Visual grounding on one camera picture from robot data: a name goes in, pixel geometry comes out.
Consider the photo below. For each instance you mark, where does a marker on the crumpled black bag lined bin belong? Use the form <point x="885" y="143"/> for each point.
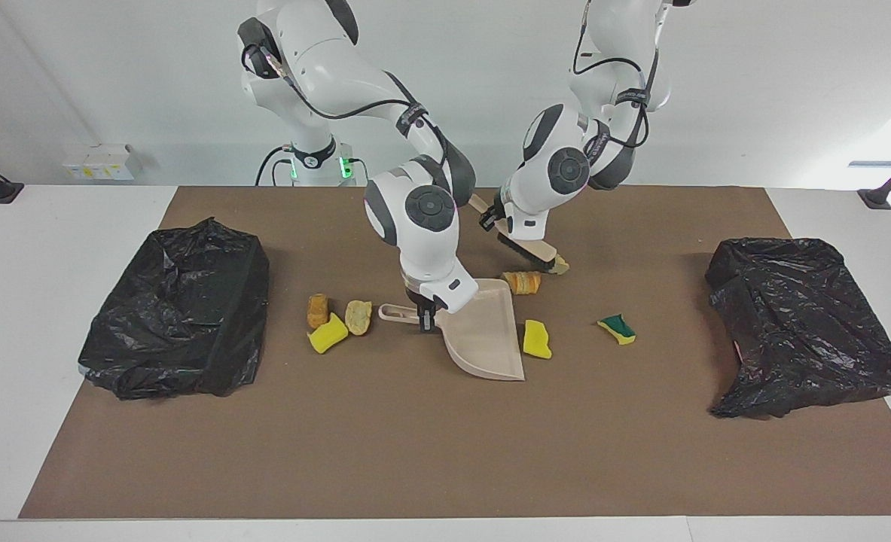
<point x="791" y="324"/>

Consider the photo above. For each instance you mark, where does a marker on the notched yellow sponge piece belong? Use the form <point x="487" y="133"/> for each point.
<point x="537" y="340"/>

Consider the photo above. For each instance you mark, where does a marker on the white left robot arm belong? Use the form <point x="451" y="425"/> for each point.
<point x="535" y="188"/>

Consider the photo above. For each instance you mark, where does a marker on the white wall socket box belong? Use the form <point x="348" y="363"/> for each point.
<point x="102" y="162"/>

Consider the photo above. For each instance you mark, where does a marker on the green and yellow sponge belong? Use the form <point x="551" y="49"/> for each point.
<point x="617" y="328"/>

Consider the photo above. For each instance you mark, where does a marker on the orange crust bread chunk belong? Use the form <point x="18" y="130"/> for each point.
<point x="523" y="283"/>

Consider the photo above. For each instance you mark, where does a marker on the beige hand brush black bristles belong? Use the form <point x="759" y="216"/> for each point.
<point x="532" y="251"/>

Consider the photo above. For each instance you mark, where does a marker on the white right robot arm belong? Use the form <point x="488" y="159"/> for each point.
<point x="324" y="53"/>

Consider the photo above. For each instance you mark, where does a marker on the beige plastic dustpan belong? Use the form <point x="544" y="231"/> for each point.
<point x="486" y="339"/>

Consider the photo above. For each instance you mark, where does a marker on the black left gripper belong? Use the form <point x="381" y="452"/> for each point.
<point x="494" y="220"/>

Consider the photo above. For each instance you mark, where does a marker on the boxy black bag lined bin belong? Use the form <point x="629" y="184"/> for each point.
<point x="181" y="324"/>

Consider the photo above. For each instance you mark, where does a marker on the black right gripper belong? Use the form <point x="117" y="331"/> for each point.
<point x="422" y="301"/>

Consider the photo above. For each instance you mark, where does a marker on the brown bread chunk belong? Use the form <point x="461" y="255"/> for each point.
<point x="318" y="310"/>

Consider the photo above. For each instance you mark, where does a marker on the brown table mat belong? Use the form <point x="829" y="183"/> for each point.
<point x="340" y="452"/>

